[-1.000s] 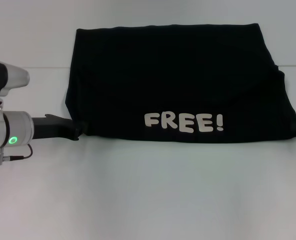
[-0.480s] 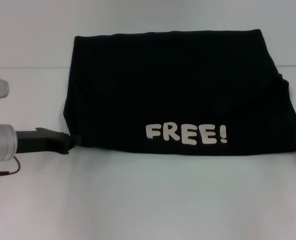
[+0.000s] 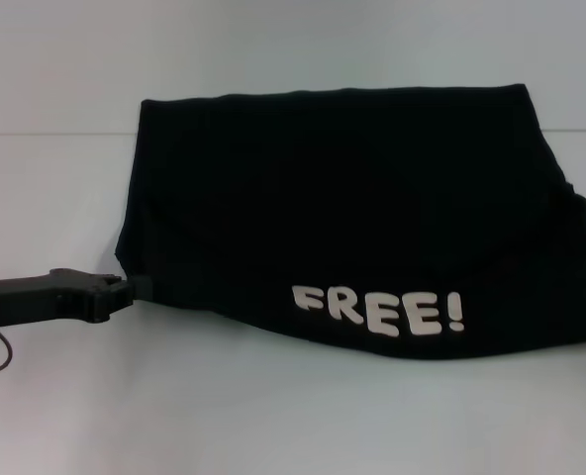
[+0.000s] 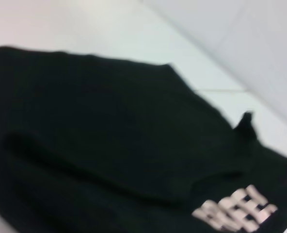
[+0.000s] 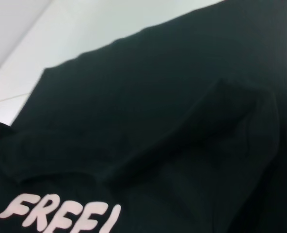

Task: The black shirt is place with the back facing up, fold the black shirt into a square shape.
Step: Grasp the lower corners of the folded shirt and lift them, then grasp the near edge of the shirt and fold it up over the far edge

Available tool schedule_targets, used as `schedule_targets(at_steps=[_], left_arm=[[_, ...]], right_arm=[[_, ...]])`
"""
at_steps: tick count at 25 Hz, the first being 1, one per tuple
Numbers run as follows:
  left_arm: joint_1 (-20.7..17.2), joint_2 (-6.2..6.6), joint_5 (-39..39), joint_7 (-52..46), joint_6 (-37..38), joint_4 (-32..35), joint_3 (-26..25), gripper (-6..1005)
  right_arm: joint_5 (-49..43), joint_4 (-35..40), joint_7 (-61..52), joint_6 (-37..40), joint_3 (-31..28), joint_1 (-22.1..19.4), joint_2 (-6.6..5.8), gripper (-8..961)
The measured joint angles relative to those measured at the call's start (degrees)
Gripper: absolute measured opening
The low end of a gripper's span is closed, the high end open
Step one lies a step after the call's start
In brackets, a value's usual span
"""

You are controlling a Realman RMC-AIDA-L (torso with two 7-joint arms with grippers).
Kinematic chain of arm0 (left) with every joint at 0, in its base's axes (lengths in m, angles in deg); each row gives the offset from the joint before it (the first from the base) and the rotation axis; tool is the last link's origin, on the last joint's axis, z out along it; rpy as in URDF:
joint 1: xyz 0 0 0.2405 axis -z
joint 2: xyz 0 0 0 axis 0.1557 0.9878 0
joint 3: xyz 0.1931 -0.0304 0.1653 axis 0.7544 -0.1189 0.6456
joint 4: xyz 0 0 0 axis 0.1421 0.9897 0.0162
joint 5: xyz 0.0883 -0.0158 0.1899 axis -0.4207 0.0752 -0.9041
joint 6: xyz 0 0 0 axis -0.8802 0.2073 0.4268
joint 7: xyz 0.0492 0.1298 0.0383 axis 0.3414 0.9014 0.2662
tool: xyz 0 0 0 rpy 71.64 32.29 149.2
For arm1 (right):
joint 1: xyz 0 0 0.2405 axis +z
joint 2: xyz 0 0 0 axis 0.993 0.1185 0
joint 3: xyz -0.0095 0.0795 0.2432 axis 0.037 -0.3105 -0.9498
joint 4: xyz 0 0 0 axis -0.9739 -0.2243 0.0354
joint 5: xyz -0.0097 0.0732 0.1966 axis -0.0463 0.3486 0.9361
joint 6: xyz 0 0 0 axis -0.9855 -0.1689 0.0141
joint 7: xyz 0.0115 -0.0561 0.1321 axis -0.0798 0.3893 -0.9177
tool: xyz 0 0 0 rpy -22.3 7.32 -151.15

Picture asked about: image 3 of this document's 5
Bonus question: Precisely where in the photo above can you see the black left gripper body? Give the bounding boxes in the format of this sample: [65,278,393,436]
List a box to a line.
[0,266,120,332]

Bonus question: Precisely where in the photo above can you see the black t-shirt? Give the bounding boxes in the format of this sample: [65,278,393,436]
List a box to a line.
[113,83,586,365]

